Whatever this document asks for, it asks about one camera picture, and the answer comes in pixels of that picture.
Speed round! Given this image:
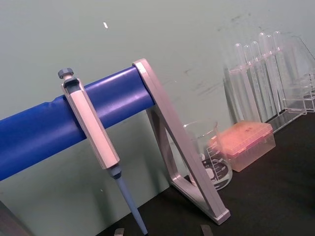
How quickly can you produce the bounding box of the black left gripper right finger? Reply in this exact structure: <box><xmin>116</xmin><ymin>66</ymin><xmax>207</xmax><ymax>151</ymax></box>
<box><xmin>200</xmin><ymin>224</ymin><xmax>213</xmax><ymax>236</ymax></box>

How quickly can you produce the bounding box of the clear glass beaker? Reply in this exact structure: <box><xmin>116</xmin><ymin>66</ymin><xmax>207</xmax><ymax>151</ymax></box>
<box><xmin>183</xmin><ymin>121</ymin><xmax>233</xmax><ymax>191</ymax></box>

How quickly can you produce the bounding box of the black table cloth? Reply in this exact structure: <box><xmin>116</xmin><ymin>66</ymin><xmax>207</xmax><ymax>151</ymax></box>
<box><xmin>94</xmin><ymin>108</ymin><xmax>315</xmax><ymax>236</ymax></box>

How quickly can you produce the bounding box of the pink plastic tip box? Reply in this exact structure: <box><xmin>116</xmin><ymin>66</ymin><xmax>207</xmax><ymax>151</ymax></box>
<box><xmin>218</xmin><ymin>120</ymin><xmax>276</xmax><ymax>173</ymax></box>

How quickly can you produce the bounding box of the white and grey pipette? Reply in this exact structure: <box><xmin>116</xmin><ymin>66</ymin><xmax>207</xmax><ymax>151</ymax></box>
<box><xmin>58</xmin><ymin>66</ymin><xmax>149</xmax><ymax>235</ymax></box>

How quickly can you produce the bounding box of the blue bar grey pipette stand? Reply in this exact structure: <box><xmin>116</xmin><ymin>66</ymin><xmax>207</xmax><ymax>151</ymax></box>
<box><xmin>0</xmin><ymin>58</ymin><xmax>231</xmax><ymax>236</ymax></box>

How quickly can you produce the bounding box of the clear glass test tube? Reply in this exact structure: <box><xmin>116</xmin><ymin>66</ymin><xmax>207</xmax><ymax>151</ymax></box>
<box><xmin>250</xmin><ymin>41</ymin><xmax>269</xmax><ymax>123</ymax></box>
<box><xmin>265</xmin><ymin>34</ymin><xmax>284</xmax><ymax>118</ymax></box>
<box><xmin>258</xmin><ymin>32</ymin><xmax>277</xmax><ymax>120</ymax></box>
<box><xmin>243</xmin><ymin>44</ymin><xmax>260</xmax><ymax>123</ymax></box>
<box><xmin>233</xmin><ymin>43</ymin><xmax>250</xmax><ymax>123</ymax></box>

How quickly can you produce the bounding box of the clear acrylic test tube rack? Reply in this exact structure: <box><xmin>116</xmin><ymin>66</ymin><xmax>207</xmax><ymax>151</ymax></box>
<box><xmin>222</xmin><ymin>66</ymin><xmax>315</xmax><ymax>135</ymax></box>

